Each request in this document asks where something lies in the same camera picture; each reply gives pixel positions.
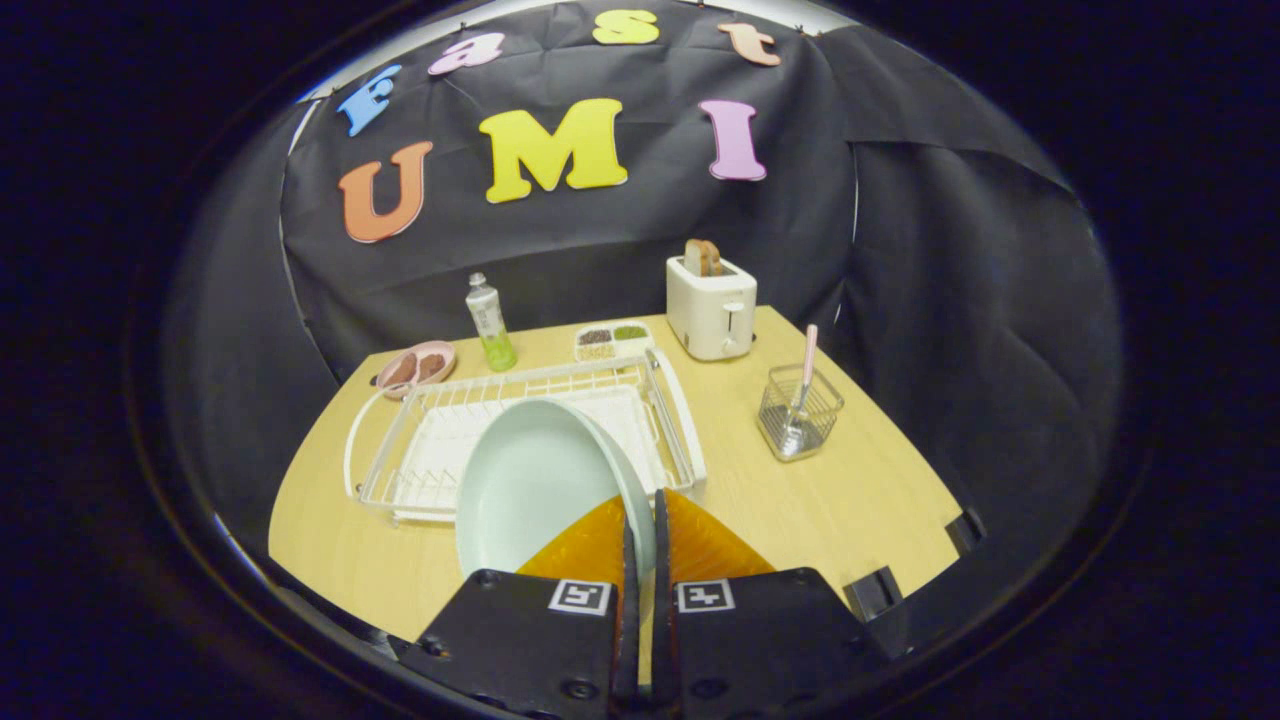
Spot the white toaster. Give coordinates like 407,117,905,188
666,255,758,362

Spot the checked handle spoon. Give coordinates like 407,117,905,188
780,323,819,456

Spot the white wire dish rack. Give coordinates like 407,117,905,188
343,347,708,526

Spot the pink dish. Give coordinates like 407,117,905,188
375,340,458,401

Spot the metal wire basket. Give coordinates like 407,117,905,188
757,364,845,463

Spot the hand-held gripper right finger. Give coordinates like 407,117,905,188
650,488,891,720

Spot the black table clamp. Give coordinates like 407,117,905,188
843,566,906,623
945,508,988,556

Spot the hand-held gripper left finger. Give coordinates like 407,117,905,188
395,495,641,720

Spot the clear bottle with green liquid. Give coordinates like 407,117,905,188
465,272,519,373

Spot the white divided condiment tray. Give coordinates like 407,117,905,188
573,320,656,364

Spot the black backdrop cloth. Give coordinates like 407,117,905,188
160,0,1121,601

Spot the pale green plate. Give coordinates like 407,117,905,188
455,397,658,581

